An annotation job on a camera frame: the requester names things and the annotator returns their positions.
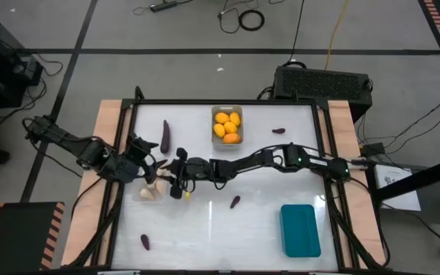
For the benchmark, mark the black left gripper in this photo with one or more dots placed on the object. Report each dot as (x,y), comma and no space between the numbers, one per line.
(140,151)

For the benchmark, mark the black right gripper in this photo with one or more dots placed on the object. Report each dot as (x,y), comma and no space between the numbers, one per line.
(197,170)

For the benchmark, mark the long purple eggplant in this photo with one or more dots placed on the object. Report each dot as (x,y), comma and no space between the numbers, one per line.
(165,136)

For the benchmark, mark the orange mango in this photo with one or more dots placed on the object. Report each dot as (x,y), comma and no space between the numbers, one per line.
(231,138)

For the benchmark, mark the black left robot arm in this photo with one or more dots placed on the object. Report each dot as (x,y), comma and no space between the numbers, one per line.
(63,139)

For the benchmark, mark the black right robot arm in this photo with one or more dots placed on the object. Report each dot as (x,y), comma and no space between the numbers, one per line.
(319,162)

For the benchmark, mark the clear plastic bin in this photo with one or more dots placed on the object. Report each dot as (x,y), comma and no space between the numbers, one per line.
(158,199)

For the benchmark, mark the grey plastic bin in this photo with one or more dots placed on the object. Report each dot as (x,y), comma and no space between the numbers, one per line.
(215,144)

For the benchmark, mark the small purple eggplant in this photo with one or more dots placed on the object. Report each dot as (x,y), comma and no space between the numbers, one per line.
(278,130)
(235,201)
(145,242)

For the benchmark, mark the wooden table board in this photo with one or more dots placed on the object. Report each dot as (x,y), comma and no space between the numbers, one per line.
(86,214)
(357,214)

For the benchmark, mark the teal plastic bin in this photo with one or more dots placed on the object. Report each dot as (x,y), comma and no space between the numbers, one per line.
(300,233)

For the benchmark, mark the black power strip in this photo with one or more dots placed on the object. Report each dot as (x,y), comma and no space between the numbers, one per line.
(162,6)

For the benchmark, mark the black computer case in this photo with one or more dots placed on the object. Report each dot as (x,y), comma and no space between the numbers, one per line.
(319,84)

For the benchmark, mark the white paper sheet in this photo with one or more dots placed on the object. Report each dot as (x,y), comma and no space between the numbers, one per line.
(392,177)

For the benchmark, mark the black stand beam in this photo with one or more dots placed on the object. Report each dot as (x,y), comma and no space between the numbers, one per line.
(426,176)

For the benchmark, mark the black table frame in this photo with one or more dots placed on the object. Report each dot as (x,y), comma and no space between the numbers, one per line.
(224,102)

